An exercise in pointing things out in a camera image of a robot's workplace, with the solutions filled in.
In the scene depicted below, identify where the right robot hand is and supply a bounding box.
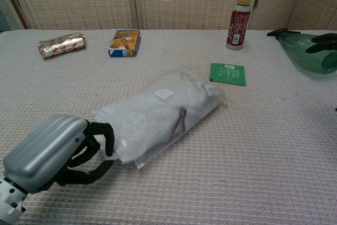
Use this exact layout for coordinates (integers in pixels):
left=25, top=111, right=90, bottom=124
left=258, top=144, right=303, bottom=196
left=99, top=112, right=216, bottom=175
left=305, top=32, right=337, bottom=54

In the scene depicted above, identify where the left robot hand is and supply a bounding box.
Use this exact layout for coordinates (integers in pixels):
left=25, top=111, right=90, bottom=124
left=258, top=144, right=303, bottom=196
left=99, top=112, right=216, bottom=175
left=2, top=114, right=115, bottom=194

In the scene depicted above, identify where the bagged grey cloth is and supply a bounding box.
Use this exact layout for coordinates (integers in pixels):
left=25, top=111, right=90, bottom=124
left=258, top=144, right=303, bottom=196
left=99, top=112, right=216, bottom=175
left=94, top=64, right=228, bottom=170

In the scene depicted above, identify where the green plastic spray bottle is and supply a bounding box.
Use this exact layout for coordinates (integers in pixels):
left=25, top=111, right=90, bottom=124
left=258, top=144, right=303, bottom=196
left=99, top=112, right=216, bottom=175
left=266, top=28, right=337, bottom=75

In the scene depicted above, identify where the red label drink bottle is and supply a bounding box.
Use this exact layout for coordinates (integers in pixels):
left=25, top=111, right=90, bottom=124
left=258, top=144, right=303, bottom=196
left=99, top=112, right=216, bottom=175
left=225, top=0, right=253, bottom=51

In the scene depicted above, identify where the green sachet packet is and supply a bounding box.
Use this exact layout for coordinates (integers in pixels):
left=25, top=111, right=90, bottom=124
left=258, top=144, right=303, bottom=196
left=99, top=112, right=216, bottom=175
left=210, top=62, right=246, bottom=87

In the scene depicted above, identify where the gold red wrapped package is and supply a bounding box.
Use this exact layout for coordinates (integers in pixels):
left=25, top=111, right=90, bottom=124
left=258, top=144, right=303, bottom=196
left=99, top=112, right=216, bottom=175
left=38, top=32, right=87, bottom=59

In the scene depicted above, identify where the blue yellow snack box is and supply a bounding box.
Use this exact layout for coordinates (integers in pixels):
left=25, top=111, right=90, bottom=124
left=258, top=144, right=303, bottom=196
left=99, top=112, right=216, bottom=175
left=107, top=29, right=141, bottom=58

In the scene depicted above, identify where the white textured tablecloth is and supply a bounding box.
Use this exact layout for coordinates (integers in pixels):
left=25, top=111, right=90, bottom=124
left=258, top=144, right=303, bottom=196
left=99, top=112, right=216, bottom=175
left=0, top=28, right=337, bottom=225

